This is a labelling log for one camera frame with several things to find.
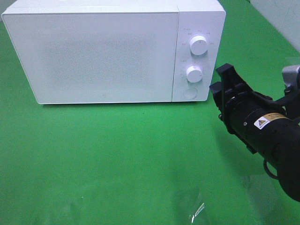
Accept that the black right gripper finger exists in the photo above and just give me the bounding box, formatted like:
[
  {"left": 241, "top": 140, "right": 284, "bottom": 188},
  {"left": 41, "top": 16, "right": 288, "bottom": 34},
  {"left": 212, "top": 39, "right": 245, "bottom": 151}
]
[
  {"left": 216, "top": 63, "right": 252, "bottom": 98},
  {"left": 210, "top": 81, "right": 224, "bottom": 117}
]

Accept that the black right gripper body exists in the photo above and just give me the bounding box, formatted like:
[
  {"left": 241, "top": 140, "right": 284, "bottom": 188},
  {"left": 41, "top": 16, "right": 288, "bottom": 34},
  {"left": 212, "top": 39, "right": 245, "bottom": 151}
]
[{"left": 219, "top": 90, "right": 286, "bottom": 154}]

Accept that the white microwave knob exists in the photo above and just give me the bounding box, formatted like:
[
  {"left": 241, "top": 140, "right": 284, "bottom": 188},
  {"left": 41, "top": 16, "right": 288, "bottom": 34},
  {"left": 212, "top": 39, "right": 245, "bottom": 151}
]
[
  {"left": 186, "top": 66, "right": 203, "bottom": 83},
  {"left": 189, "top": 35, "right": 208, "bottom": 55}
]

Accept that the round white door button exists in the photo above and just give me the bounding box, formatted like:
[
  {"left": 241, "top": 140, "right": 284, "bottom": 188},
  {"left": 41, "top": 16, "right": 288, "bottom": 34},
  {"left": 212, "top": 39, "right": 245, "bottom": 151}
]
[{"left": 183, "top": 88, "right": 197, "bottom": 99}]

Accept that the white microwave door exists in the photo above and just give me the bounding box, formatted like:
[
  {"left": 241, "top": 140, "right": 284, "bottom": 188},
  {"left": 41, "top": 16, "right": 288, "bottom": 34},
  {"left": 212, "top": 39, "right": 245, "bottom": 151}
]
[{"left": 3, "top": 13, "right": 178, "bottom": 104}]

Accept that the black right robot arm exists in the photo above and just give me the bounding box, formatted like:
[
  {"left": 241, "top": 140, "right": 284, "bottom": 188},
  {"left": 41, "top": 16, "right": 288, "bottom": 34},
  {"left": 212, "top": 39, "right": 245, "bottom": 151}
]
[{"left": 210, "top": 63, "right": 300, "bottom": 201}]

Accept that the clear tape patch right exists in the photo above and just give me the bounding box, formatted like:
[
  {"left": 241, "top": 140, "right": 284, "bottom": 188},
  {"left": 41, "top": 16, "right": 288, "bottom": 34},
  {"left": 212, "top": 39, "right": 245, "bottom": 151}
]
[{"left": 240, "top": 174, "right": 278, "bottom": 217}]

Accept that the clear tape patch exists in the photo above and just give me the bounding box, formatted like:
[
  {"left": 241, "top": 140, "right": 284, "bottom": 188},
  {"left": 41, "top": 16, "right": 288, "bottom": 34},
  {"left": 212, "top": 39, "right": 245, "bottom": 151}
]
[
  {"left": 240, "top": 174, "right": 278, "bottom": 217},
  {"left": 172, "top": 187, "right": 210, "bottom": 225}
]

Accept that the white microwave oven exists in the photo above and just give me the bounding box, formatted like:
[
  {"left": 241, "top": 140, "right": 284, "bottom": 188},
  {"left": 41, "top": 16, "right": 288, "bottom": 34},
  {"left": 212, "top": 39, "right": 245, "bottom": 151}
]
[{"left": 1, "top": 0, "right": 226, "bottom": 105}]

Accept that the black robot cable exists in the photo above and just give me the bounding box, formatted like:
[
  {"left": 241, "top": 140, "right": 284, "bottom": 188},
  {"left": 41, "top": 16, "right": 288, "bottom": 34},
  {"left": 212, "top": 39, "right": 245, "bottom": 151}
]
[{"left": 262, "top": 159, "right": 278, "bottom": 179}]

